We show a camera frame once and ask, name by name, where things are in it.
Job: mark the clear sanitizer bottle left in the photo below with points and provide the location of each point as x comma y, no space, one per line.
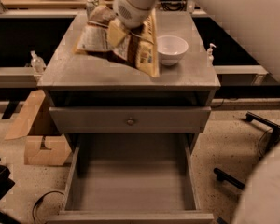
37,63

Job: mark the brown chip bag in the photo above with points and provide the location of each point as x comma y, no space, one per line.
138,49

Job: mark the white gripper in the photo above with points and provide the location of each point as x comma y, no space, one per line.
131,12

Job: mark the open grey bottom drawer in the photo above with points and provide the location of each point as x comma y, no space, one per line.
131,178

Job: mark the cardboard box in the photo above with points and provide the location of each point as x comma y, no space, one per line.
44,144

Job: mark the white pump bottle right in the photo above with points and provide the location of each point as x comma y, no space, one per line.
210,53

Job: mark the wooden workbench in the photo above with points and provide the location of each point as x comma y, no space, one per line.
47,4

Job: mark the closed grey upper drawer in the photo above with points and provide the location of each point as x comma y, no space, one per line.
130,119

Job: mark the white ceramic bowl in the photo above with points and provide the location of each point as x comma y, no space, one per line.
171,49

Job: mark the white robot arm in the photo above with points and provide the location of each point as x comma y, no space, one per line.
255,25

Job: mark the grey drawer cabinet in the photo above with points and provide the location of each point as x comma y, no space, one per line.
78,80

